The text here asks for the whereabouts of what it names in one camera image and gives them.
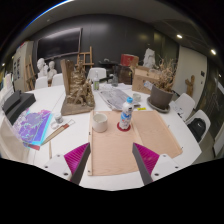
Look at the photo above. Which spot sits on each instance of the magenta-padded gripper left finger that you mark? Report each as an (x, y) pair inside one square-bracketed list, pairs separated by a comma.
[(75, 158)]

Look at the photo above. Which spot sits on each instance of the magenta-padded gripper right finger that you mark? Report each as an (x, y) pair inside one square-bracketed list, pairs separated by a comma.
[(148, 159)]

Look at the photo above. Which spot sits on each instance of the white blue-capped drink bottle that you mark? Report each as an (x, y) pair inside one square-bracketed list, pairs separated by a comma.
[(126, 115)]

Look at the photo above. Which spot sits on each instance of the thin wooden stick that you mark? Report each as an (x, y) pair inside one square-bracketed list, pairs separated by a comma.
[(50, 151)]

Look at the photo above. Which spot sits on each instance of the beige wooden drawing board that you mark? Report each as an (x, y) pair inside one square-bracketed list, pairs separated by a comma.
[(111, 150), (156, 133)]

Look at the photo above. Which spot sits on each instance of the white ceramic cup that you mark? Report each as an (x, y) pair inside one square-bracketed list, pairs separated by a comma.
[(100, 124)]

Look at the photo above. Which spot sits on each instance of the small grey paint jar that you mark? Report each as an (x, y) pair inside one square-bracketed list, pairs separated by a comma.
[(58, 118)]

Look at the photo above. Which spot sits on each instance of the small yellow tag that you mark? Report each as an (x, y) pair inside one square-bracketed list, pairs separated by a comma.
[(141, 108)]

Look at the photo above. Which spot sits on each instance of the black backpack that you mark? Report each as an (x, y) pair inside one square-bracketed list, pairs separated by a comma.
[(196, 130)]

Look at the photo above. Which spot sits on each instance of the dried plant in grey pot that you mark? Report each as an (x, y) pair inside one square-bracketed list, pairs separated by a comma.
[(160, 98)]

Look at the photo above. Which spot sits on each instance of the small white cup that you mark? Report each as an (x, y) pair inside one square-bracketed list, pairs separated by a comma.
[(136, 97)]

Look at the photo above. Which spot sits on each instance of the white canvas bag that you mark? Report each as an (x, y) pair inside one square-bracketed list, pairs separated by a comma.
[(11, 143)]

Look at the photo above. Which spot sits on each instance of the white chair with papers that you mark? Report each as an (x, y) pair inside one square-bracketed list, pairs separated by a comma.
[(186, 103)]

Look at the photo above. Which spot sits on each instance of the grey printed newspaper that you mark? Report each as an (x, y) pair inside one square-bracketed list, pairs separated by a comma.
[(113, 98)]

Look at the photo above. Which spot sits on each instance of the white chair with backpack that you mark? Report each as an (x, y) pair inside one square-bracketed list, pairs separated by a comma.
[(205, 116)]

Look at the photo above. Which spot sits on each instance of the black flat box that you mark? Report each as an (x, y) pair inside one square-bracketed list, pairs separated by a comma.
[(21, 106), (11, 100)]

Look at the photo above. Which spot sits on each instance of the green-labelled spray bottle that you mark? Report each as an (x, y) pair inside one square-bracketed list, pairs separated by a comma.
[(96, 83)]

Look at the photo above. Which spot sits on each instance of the brown cardboard box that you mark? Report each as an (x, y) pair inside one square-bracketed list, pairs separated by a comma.
[(140, 81)]

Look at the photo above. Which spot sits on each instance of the wooden mannequin figure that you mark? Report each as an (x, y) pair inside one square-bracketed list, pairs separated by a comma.
[(190, 86)]

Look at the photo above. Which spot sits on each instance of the dark glass jar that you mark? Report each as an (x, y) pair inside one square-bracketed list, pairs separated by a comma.
[(115, 80)]

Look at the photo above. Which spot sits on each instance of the dark woven basket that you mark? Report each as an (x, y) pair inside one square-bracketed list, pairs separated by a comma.
[(126, 76)]

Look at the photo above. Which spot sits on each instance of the white plaster bust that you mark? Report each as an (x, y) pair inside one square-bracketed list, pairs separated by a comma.
[(51, 70), (41, 66)]

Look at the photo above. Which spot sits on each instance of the short wooden easel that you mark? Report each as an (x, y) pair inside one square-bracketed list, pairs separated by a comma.
[(85, 61)]

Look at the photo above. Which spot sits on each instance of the tall wooden easel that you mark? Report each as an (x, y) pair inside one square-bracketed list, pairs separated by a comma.
[(30, 71)]

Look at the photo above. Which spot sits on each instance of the white plaster statue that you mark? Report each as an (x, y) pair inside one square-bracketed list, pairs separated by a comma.
[(149, 58)]

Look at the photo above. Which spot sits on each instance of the red box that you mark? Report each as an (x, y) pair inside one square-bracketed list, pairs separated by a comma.
[(129, 60)]

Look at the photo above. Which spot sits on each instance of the beige cabinet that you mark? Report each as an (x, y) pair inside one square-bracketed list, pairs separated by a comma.
[(21, 63)]

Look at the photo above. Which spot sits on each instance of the long ceiling light strip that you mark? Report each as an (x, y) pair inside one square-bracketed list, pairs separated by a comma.
[(50, 10)]

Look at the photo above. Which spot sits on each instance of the black wall screen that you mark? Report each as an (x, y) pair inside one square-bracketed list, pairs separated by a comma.
[(58, 43)]

